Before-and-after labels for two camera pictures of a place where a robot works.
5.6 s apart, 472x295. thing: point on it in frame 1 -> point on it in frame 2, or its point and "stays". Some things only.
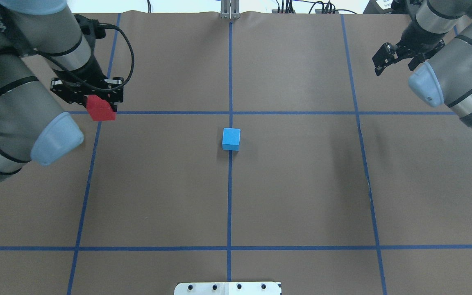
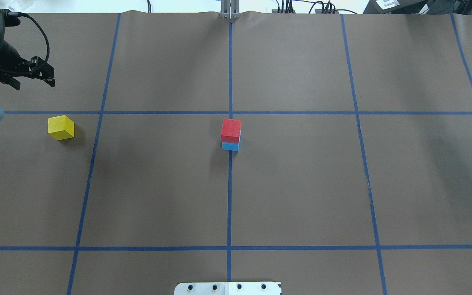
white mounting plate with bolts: x=228 y=288 stays
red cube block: x=99 y=109 -> x=231 y=130
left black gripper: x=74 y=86 -> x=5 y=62
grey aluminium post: x=230 y=9 stays
